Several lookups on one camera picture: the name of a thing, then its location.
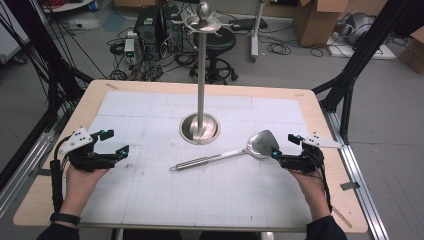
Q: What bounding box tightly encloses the small white device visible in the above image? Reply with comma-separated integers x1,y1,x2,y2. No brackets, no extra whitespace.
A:
123,37,136,58

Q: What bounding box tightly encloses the white stand pole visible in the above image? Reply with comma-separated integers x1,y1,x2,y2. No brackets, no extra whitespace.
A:
249,0,265,64

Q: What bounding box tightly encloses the grey rounded device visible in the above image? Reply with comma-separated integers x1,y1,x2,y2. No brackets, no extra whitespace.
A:
335,12,377,46

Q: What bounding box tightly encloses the silver metal ladle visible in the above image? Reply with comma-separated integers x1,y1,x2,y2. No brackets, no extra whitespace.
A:
169,129,281,172

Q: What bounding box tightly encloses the large cardboard box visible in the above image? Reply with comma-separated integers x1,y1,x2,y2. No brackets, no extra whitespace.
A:
292,0,389,48

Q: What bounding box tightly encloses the steel utensil stand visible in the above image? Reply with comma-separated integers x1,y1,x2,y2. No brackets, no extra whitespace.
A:
171,1,233,146

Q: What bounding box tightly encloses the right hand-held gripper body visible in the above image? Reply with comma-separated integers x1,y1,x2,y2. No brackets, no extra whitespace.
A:
279,132,345,175

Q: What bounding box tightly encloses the aluminium rail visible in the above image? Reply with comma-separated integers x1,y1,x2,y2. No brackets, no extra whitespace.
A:
0,130,57,219
320,107,390,240

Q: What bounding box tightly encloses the black computer tower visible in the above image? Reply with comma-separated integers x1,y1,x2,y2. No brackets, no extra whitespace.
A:
133,4,167,59
162,3,185,52

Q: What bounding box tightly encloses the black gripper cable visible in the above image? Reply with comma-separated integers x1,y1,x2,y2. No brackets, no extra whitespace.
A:
49,135,73,214
316,164,334,214

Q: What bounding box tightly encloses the coiled black cable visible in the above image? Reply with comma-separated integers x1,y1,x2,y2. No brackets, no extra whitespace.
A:
266,42,292,57

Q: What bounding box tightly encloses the white flat board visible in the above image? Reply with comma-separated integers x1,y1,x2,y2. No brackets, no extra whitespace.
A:
325,32,397,61

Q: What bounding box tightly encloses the small cardboard box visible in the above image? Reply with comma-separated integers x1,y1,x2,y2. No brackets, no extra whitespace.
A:
397,25,424,75

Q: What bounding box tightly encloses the white grid mat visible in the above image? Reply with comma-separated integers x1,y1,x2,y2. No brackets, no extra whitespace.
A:
79,90,314,232

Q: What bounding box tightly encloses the black metal frame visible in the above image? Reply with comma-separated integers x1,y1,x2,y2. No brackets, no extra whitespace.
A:
0,0,95,193
311,0,424,146

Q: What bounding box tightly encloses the person's left hand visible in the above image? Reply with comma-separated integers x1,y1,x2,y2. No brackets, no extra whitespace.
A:
59,164,112,218

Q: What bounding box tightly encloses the person's right hand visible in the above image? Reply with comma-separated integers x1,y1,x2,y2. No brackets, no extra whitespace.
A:
287,167,332,222

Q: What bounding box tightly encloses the black power strip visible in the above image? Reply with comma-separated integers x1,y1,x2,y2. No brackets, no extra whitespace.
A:
229,16,269,32

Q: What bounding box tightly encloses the wooden table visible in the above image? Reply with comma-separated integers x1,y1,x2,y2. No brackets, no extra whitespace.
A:
12,78,370,235

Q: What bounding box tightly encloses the black round stool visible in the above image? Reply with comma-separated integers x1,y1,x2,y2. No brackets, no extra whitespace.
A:
188,27,240,85

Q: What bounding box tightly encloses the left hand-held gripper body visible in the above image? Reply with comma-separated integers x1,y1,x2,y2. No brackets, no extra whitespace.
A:
49,126,118,173

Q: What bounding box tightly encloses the black wristband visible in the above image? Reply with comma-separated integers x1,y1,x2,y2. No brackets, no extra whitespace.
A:
49,212,82,226

